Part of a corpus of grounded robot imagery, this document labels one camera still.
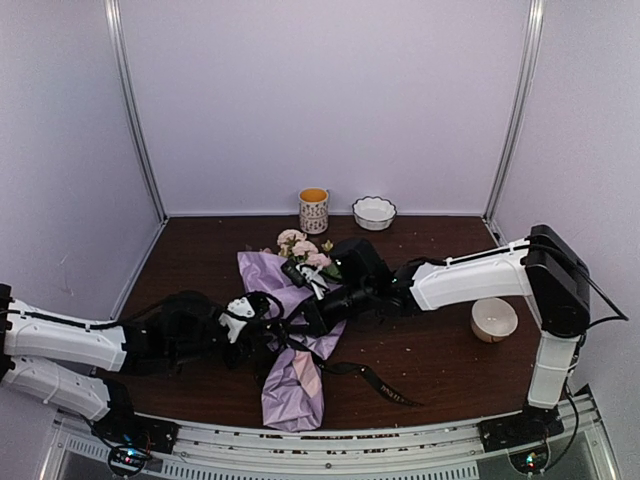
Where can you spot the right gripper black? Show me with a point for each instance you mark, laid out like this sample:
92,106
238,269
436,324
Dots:
319,323

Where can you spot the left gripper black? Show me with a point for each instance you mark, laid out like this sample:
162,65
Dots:
247,345

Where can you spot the pink carnation stem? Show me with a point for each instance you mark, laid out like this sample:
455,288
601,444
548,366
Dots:
308,253

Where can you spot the pale pink rose stem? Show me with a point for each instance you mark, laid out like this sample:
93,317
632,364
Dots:
288,239

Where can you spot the black printed ribbon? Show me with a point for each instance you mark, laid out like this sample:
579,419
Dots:
292,393

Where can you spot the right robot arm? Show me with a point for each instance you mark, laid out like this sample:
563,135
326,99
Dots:
541,268

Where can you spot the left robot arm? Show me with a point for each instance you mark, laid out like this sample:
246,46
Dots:
36,345

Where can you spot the white scalloped bowl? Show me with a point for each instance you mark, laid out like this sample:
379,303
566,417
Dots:
374,213

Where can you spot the patterned cup with orange inside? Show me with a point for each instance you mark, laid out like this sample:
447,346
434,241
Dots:
313,210

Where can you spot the plain white bowl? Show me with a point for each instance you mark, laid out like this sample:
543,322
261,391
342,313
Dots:
493,320

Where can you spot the left green circuit board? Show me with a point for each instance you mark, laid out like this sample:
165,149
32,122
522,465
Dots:
123,460

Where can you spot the green circuit board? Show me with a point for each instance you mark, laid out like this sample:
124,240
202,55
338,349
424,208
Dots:
123,460
530,461

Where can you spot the right green circuit board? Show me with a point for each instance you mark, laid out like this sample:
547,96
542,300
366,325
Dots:
530,461

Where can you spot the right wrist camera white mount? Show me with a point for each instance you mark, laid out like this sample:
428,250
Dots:
304,275

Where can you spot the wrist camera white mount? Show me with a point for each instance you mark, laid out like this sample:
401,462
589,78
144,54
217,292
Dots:
304,275
241,312

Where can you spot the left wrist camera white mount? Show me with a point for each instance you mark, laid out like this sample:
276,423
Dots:
241,312

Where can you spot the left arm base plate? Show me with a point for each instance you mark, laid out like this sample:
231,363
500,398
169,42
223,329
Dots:
145,433

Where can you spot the front aluminium rail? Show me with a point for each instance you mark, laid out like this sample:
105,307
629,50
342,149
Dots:
453,450

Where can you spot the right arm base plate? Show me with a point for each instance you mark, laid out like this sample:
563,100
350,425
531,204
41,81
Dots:
519,429

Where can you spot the right aluminium frame post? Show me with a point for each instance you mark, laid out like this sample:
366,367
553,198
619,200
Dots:
529,59

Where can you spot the aluminium frame post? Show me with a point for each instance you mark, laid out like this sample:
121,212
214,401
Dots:
529,59
118,42

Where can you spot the left aluminium frame post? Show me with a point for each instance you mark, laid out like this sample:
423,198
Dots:
118,42

